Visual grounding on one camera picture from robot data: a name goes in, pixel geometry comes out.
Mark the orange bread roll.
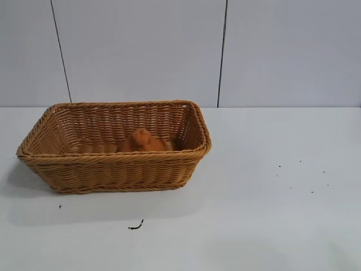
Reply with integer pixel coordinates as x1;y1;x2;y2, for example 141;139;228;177
117;128;168;154

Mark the tan woven wicker basket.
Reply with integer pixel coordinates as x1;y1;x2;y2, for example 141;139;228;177
16;99;213;195

